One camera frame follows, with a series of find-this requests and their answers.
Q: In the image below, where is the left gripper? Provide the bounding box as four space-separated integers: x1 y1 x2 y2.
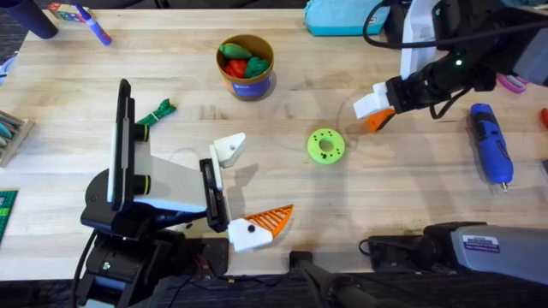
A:
80 122 295 253

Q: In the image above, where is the green toy vegetable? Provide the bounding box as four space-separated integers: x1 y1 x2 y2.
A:
136 98 177 127

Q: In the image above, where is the blue electric screwdriver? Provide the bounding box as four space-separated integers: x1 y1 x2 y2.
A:
468 102 515 193

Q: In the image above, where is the orange ribbed wedge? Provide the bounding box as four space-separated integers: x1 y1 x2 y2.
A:
366 108 396 133

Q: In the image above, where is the right wrist flat plate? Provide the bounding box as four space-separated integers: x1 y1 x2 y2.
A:
400 0 437 81

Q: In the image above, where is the wrist flat plate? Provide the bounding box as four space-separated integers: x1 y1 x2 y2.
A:
106 79 132 211
400 0 437 81

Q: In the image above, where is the green disc with holes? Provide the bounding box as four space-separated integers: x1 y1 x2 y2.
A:
307 127 346 166

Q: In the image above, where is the light blue pouch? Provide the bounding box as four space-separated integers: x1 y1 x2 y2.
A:
303 0 391 38

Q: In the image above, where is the brown tub of toy vegetables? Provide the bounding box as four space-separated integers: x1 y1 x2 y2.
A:
216 33 276 102

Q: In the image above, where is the left wrist flat plate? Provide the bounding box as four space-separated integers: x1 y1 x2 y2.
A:
106 79 132 211

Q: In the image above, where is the blue and white marker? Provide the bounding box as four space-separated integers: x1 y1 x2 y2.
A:
72 2 113 47

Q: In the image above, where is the wooden box of tools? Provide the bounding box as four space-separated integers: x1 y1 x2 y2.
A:
0 109 36 169

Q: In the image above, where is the green board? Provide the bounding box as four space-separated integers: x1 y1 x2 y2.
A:
0 189 21 245

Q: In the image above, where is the small printed box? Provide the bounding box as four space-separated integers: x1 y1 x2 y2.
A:
46 2 86 23

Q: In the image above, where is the dark blue cylinder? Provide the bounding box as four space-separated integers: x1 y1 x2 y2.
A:
0 0 59 40

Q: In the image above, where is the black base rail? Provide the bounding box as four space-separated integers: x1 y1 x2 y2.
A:
0 273 548 308

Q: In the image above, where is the black mount pole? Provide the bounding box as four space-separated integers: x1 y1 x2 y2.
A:
289 250 386 308

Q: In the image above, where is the pink tape ring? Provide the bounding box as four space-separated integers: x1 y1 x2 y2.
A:
496 72 528 94

